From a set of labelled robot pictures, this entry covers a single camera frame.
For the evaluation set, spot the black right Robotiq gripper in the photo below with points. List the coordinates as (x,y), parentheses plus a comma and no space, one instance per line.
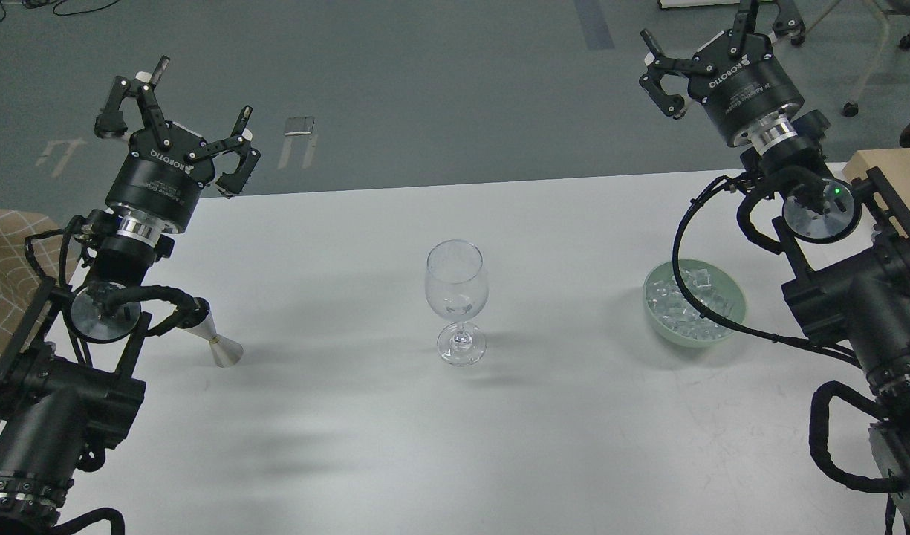
(735,92)

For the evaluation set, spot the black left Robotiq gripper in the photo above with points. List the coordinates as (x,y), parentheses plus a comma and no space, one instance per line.
(157,184)

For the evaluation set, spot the steel cocktail jigger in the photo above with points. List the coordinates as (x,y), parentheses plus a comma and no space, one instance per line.
(225,352)

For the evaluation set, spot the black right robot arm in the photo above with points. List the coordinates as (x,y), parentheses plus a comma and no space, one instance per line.
(847,242)

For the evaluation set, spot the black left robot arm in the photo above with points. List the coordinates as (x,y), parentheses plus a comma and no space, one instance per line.
(67,390)

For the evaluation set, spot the clear wine glass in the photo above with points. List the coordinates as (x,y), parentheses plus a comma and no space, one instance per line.
(457,288)

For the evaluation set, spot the metal floor plate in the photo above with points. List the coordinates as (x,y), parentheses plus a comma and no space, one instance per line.
(299,126)

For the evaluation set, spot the beige checkered cloth chair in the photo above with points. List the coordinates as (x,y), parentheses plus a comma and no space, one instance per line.
(18,280)

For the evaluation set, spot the office chair with wheels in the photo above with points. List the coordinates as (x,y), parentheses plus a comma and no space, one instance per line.
(854,44)

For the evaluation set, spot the light wooden block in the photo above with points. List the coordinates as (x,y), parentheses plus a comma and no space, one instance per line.
(894,164)

